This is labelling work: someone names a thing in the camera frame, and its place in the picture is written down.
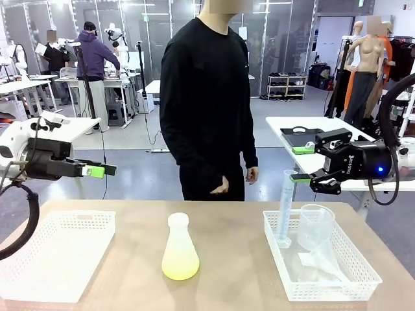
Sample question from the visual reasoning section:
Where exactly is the person's right forearm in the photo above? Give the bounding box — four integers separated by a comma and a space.
178, 158, 226, 195

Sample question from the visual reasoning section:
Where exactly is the person in black sweater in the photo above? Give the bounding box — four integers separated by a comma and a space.
159, 0, 259, 202

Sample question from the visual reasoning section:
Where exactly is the black flat tray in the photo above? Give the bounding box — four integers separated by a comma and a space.
279, 126, 337, 150

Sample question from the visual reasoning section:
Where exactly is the thin black stand pole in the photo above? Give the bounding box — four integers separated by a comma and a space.
136, 40, 148, 114

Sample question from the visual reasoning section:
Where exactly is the black tripod beside mannequins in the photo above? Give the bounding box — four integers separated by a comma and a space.
324, 37, 353, 119

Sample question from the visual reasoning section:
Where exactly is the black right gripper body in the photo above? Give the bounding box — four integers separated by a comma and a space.
324, 139, 392, 181

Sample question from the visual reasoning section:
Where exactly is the person's left forearm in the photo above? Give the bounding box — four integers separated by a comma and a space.
241, 129, 259, 169

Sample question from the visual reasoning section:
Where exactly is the clear plastic measuring beaker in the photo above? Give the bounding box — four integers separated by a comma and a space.
297, 203, 337, 252

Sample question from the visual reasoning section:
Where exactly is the beige bare mannequin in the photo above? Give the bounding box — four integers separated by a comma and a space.
343, 16, 388, 130

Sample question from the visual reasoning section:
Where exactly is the translucent plastic funnel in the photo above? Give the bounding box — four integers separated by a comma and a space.
304, 239, 350, 282

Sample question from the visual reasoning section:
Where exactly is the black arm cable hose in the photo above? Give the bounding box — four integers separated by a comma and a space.
0, 181, 40, 262
379, 73, 415, 153

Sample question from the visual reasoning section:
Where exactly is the mannequin in orange clothes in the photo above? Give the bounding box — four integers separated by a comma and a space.
381, 21, 397, 85

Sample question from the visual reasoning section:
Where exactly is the person's right hand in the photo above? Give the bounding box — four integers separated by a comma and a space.
210, 176, 230, 195

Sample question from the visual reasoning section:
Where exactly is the white perforated plastic basket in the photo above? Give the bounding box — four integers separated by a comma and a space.
0, 210, 117, 304
262, 209, 383, 303

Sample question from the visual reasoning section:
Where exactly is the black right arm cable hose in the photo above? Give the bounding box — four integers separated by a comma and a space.
379, 73, 415, 153

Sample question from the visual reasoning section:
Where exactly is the low grey plastic stool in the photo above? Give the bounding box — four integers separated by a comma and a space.
106, 103, 126, 127

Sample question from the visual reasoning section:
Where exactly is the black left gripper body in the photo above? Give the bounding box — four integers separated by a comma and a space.
28, 139, 87, 181

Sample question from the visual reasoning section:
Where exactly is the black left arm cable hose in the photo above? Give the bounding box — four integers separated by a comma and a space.
0, 181, 40, 262

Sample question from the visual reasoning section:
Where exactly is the rack of black clothes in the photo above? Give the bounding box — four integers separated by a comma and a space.
388, 36, 415, 82

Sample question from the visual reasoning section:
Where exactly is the translucent plastic conical flask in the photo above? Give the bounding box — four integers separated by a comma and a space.
161, 212, 200, 281

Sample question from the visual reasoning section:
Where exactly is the white shoe shelf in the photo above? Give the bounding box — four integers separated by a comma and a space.
267, 73, 308, 100

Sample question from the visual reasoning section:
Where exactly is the person in black vest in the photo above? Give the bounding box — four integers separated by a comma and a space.
41, 29, 71, 106

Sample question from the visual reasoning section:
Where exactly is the person in purple hoodie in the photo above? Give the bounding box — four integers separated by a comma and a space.
73, 21, 121, 130

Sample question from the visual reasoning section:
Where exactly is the white work table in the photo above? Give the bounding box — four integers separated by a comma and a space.
0, 116, 102, 153

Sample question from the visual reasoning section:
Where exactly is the black bag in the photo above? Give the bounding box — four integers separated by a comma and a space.
307, 63, 331, 90

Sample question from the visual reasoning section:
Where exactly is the clear plastic graduated cylinder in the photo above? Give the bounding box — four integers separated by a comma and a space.
278, 169, 298, 249

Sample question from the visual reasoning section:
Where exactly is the black camera tripod pole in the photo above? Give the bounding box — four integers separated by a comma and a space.
74, 45, 98, 119

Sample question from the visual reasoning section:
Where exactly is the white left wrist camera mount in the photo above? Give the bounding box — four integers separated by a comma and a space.
40, 111, 71, 132

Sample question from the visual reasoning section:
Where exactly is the person's left hand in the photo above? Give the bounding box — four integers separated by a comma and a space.
245, 165, 259, 185

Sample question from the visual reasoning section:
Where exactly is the white mannequin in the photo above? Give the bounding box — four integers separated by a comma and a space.
351, 21, 364, 71

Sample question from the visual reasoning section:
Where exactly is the white standing desk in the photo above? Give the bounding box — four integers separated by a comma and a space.
145, 80, 162, 114

